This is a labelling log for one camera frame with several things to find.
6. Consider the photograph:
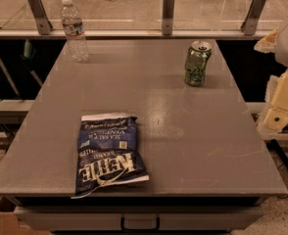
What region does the right metal barrier bracket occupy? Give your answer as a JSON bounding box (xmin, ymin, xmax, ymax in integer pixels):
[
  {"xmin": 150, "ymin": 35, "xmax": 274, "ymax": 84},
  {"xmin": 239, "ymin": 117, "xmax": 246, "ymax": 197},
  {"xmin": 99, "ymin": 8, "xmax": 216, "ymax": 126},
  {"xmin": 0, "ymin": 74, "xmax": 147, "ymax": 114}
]
[{"xmin": 241, "ymin": 0, "xmax": 266, "ymax": 36}]

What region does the metal barrier bracket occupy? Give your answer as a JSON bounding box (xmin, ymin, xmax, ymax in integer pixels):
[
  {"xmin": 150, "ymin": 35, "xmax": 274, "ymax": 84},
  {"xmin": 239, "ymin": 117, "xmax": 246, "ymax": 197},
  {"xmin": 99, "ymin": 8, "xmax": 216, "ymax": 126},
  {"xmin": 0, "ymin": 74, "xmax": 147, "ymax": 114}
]
[
  {"xmin": 162, "ymin": 0, "xmax": 175, "ymax": 35},
  {"xmin": 241, "ymin": 0, "xmax": 266, "ymax": 36},
  {"xmin": 27, "ymin": 0, "xmax": 52, "ymax": 35}
]

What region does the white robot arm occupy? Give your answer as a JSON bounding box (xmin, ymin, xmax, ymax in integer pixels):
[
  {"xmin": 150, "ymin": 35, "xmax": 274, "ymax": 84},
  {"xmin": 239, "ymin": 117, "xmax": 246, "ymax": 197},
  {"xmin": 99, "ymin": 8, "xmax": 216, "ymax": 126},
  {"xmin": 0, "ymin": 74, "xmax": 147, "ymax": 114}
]
[{"xmin": 254, "ymin": 16, "xmax": 288, "ymax": 139}]

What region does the grey table drawer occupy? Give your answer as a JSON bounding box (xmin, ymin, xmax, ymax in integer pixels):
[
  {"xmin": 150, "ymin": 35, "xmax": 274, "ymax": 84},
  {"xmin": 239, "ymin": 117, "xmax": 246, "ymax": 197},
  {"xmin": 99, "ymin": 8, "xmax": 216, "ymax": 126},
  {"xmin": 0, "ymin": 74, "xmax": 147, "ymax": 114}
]
[{"xmin": 14, "ymin": 206, "xmax": 263, "ymax": 232}]

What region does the blue kettle chips bag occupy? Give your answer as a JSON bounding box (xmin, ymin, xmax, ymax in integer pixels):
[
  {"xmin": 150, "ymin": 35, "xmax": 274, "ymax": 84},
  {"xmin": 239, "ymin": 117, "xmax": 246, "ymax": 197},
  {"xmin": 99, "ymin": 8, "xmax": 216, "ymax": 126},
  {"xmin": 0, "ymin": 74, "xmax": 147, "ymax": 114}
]
[{"xmin": 75, "ymin": 113, "xmax": 149, "ymax": 198}]

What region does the left metal barrier bracket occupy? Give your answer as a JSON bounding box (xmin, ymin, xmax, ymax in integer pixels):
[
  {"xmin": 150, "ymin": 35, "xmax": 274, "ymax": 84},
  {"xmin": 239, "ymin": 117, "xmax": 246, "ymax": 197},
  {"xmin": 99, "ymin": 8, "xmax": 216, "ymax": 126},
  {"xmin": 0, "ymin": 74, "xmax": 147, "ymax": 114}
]
[{"xmin": 27, "ymin": 0, "xmax": 52, "ymax": 35}]

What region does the green soda can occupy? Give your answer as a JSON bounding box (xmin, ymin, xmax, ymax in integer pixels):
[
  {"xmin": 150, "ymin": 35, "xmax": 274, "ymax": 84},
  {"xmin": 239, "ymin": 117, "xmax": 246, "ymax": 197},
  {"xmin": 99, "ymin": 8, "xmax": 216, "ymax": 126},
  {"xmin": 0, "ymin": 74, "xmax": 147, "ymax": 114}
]
[{"xmin": 184, "ymin": 40, "xmax": 212, "ymax": 87}]

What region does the clear plastic water bottle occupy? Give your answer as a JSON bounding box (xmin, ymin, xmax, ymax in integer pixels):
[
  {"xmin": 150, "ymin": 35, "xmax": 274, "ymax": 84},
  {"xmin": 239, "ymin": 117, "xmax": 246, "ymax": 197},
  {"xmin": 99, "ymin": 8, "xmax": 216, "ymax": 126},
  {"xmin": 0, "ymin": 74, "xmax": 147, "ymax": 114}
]
[{"xmin": 61, "ymin": 0, "xmax": 88, "ymax": 63}]

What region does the middle metal barrier bracket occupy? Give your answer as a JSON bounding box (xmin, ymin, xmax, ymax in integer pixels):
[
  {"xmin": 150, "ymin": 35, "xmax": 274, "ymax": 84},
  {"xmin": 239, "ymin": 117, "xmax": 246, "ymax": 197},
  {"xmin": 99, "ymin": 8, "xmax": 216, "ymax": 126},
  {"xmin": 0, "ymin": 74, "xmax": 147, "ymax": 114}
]
[{"xmin": 162, "ymin": 0, "xmax": 175, "ymax": 35}]

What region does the clear glass barrier panel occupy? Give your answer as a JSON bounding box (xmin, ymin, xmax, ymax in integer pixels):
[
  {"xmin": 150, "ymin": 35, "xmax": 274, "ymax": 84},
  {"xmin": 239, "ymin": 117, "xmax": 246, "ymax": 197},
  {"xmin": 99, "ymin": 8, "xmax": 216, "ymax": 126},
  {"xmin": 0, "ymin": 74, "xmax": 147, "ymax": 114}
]
[{"xmin": 0, "ymin": 0, "xmax": 288, "ymax": 31}]

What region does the cardboard box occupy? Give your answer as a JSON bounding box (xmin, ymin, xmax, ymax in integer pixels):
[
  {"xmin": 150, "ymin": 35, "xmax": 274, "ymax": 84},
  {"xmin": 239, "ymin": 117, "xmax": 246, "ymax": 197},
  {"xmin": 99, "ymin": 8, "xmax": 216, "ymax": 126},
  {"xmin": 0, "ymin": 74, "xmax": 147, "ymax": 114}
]
[{"xmin": 0, "ymin": 197, "xmax": 50, "ymax": 235}]

